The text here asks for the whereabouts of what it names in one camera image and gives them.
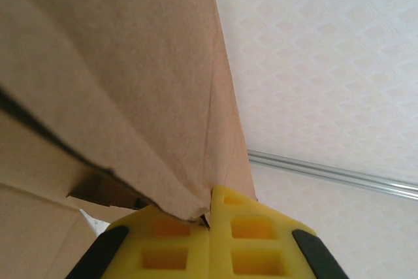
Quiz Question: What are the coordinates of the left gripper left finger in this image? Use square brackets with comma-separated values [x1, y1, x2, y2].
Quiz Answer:
[74, 205, 210, 279]

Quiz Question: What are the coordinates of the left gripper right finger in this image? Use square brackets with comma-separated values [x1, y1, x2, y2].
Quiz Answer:
[208, 186, 349, 279]

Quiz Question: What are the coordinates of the brown cardboard box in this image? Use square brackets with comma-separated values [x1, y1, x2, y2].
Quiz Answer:
[0, 0, 259, 279]

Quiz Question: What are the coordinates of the aluminium frame corner post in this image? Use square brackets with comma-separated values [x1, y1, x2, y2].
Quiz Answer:
[247, 149, 418, 201]

